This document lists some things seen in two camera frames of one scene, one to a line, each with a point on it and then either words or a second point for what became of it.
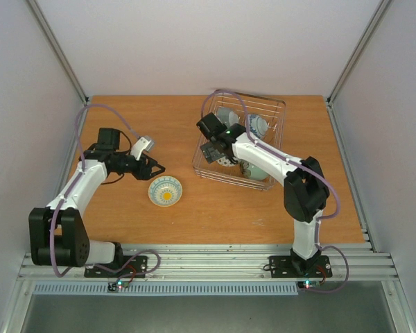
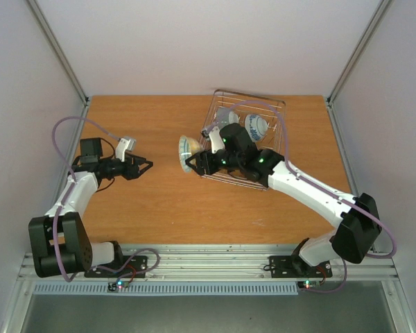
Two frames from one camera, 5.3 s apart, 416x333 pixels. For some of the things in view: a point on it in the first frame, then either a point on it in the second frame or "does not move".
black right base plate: x=288 y=267 does not move
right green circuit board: x=308 y=284 does not move
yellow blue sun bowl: x=165 y=191 -> x=188 y=147
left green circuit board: x=114 y=286 does not move
